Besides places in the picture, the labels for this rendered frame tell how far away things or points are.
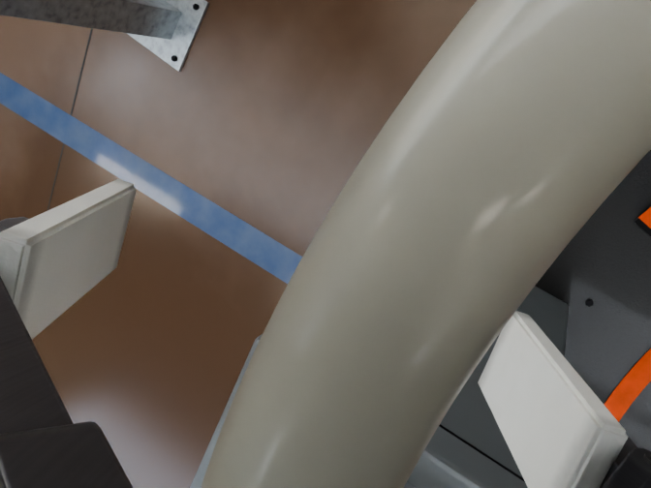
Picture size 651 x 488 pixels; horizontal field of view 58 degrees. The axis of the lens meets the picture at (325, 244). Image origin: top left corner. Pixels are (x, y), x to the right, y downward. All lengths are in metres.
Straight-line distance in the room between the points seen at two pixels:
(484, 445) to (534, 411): 0.61
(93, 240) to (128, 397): 1.99
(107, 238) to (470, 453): 0.63
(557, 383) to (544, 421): 0.01
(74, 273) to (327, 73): 1.37
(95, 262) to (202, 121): 1.52
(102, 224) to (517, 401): 0.13
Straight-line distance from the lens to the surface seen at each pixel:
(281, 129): 1.57
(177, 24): 1.73
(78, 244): 0.16
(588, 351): 1.48
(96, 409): 2.28
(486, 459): 0.77
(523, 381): 0.19
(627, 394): 1.52
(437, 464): 0.72
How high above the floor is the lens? 1.39
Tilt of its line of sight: 63 degrees down
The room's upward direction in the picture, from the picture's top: 119 degrees counter-clockwise
